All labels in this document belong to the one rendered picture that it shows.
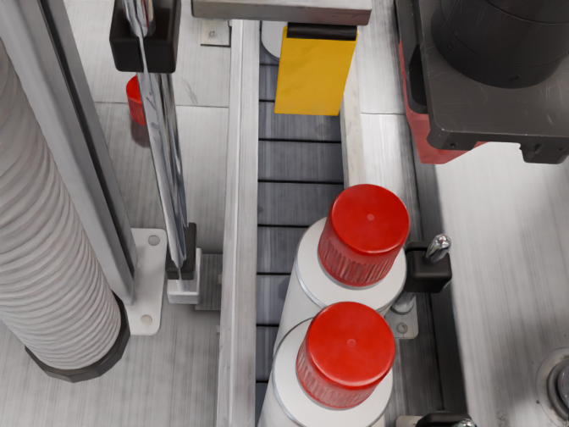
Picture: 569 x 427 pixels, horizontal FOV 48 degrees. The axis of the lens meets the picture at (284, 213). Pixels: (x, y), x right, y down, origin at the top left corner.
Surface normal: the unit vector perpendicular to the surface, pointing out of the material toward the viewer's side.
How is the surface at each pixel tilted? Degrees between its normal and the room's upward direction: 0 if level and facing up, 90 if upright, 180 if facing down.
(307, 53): 90
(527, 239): 0
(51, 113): 90
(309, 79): 90
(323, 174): 0
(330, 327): 2
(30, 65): 90
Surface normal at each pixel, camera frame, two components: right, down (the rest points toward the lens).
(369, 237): 0.08, -0.50
